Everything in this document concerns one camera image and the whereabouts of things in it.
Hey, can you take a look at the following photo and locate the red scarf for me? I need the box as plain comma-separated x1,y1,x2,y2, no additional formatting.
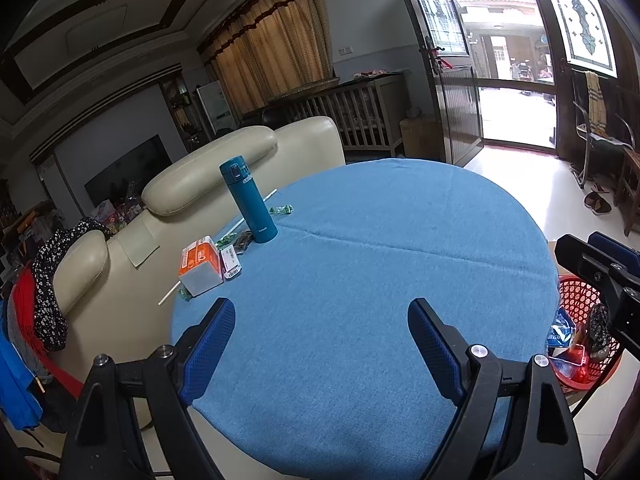
11,265,86,398

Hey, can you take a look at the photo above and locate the black television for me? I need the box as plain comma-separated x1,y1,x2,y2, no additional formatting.
84,134,173,208

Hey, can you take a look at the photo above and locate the orange and white box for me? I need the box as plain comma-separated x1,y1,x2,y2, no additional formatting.
177,235,225,297

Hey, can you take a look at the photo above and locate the cream leather sofa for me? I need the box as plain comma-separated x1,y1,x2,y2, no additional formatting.
45,116,347,431

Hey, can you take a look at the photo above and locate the pile of colourful packets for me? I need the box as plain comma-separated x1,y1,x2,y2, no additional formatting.
92,182,151,233

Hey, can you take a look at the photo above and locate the pale paper sheet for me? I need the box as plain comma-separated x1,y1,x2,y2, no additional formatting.
117,210,161,267

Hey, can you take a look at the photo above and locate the teal thermos bottle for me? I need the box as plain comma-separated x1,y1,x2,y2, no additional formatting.
219,156,279,244

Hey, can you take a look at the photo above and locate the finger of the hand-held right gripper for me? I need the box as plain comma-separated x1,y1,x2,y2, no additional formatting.
555,233,640,346
587,231,640,286

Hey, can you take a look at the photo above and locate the white straw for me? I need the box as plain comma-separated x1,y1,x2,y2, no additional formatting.
158,188,278,307

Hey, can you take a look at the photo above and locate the tan curtain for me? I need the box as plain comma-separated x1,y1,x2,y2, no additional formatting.
200,0,335,116

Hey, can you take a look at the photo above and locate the person's right forearm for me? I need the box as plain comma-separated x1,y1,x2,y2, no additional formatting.
595,385,640,480

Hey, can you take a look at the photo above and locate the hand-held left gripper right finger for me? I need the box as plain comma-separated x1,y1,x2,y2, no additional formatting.
407,297,586,480

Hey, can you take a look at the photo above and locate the striped towel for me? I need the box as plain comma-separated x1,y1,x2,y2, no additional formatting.
584,70,608,138

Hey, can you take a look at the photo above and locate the small cardboard box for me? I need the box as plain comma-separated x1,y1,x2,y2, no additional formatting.
399,115,442,159

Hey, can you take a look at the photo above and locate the red mesh basket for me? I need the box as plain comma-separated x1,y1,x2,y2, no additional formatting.
547,274,623,395

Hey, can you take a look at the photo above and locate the black plastic bag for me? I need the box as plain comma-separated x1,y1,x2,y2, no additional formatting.
587,304,613,358

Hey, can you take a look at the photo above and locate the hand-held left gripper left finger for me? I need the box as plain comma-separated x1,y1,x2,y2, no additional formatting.
59,297,237,480

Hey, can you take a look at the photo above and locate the red plastic bag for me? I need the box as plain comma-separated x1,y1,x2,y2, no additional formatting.
565,345,596,386

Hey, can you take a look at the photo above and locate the wooden chair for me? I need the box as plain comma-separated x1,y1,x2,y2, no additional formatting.
615,147,640,238

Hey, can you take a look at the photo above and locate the wooden crib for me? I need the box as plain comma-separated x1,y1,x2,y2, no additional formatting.
267,72,407,156

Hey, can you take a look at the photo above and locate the dark open door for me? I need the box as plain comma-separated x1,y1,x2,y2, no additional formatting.
387,0,485,166

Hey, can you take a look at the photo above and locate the white standing air conditioner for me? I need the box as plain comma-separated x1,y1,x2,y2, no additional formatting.
195,80,238,136

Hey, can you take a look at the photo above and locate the blue tablecloth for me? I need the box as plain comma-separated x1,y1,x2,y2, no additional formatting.
170,157,561,476

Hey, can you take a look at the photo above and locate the metal frame chair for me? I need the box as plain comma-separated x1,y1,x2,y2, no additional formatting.
570,67,640,188

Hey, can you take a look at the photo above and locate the blue jacket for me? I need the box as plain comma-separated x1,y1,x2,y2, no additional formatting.
0,330,45,431

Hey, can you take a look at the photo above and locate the blue sachet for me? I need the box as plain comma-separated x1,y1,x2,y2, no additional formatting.
547,307,576,350

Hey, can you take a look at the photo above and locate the dark display cabinet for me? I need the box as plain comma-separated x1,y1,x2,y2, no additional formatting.
160,72,211,153

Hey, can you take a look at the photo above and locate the dark cloth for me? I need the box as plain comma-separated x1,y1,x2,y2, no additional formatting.
37,385,76,433

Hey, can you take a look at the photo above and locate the black floral garment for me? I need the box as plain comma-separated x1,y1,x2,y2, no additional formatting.
32,216,112,352

